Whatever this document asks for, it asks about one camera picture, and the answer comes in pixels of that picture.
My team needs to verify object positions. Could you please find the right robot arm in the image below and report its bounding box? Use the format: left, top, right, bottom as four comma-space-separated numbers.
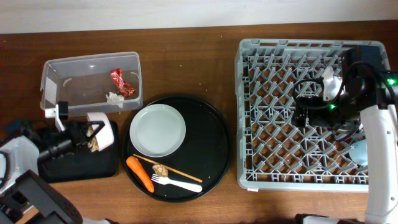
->
292, 45, 397, 223

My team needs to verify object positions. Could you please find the pink bowl with scraps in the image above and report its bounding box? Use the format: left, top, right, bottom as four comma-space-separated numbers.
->
86, 112, 114, 152

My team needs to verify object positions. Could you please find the white plastic fork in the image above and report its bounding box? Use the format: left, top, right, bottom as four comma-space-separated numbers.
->
151, 174, 203, 193

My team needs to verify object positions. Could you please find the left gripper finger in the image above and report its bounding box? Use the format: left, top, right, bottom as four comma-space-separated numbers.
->
79, 121, 105, 131
76, 129, 100, 148

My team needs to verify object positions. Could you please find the clear plastic bin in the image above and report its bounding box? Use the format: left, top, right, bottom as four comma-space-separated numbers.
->
40, 52, 144, 117

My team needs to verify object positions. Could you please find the brown food scrap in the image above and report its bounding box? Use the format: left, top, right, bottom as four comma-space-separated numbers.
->
152, 164, 169, 177

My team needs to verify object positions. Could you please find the grey plate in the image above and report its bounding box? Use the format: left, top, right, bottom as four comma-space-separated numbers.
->
129, 104, 187, 157

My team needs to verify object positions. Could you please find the orange carrot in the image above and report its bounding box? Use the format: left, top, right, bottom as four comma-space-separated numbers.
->
126, 156, 155, 193

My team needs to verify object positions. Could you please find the grey dishwasher rack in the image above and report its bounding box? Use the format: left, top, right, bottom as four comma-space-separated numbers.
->
234, 38, 398, 193

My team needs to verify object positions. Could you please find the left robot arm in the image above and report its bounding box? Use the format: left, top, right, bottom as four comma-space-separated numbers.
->
1, 119, 111, 223

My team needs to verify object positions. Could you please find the red snack wrapper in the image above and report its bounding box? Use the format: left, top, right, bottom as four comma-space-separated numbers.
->
110, 68, 136, 97

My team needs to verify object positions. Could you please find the light blue cup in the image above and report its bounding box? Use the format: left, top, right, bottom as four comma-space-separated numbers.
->
349, 139, 368, 166

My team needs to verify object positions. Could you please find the white tissue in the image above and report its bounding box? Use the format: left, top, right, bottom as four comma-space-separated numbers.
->
106, 92, 124, 108

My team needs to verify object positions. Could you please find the wooden chopstick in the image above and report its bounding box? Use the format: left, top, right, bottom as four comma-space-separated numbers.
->
133, 154, 203, 183

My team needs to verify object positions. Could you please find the black rectangular tray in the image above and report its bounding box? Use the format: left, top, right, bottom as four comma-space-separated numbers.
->
38, 121, 119, 183

